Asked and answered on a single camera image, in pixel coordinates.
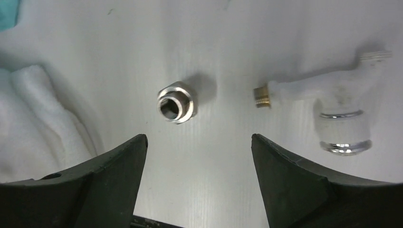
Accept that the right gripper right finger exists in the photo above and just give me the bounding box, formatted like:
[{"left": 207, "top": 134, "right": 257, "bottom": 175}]
[{"left": 251, "top": 134, "right": 403, "bottom": 228}]

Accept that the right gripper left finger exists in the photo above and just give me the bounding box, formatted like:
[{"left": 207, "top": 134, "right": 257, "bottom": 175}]
[{"left": 0, "top": 134, "right": 148, "bottom": 228}]

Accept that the white plastic water faucet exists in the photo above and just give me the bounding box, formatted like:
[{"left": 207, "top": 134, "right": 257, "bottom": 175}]
[{"left": 253, "top": 50, "right": 392, "bottom": 156}]

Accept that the silver metal pipe fitting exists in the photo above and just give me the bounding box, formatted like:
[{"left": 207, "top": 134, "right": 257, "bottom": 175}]
[{"left": 157, "top": 81, "right": 198, "bottom": 124}]

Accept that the white terry towel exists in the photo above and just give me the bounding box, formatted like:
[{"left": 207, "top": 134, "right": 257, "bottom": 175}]
[{"left": 0, "top": 65, "right": 97, "bottom": 183}]

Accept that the teal t-shirt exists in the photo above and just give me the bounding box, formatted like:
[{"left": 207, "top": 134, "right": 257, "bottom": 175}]
[{"left": 0, "top": 0, "right": 20, "bottom": 32}]

